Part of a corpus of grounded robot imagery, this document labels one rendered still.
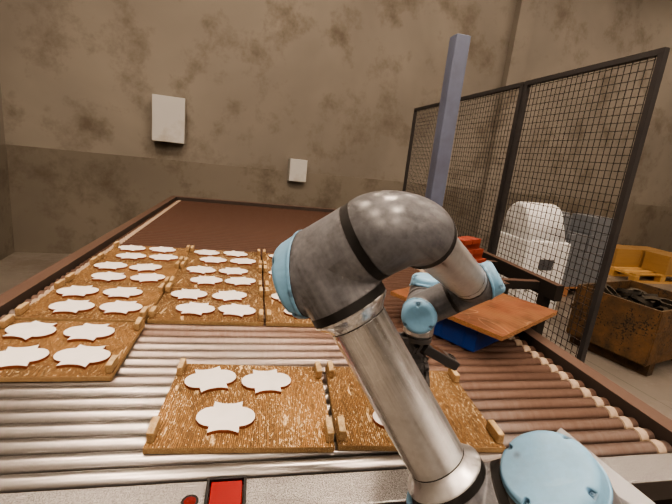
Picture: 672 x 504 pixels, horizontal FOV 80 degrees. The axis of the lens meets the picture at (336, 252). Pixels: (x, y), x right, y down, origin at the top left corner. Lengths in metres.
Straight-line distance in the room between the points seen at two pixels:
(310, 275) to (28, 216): 5.80
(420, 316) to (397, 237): 0.39
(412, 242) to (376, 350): 0.15
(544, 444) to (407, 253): 0.32
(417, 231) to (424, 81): 6.19
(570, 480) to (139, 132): 5.64
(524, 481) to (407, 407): 0.17
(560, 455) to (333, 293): 0.36
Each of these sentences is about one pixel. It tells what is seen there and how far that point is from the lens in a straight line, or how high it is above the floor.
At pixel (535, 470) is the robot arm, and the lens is 0.64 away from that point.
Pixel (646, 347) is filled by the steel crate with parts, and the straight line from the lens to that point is 4.40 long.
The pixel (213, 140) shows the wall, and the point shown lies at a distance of 5.79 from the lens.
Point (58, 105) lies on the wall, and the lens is 6.03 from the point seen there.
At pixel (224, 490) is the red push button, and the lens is 0.92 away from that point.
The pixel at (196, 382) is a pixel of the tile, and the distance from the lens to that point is 1.19.
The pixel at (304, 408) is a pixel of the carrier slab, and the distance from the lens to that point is 1.11.
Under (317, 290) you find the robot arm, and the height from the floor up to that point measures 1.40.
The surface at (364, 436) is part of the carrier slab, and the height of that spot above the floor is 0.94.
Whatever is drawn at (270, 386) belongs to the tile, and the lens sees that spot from 1.17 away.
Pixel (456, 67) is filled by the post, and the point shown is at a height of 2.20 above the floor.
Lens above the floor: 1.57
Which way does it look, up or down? 13 degrees down
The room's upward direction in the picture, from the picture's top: 6 degrees clockwise
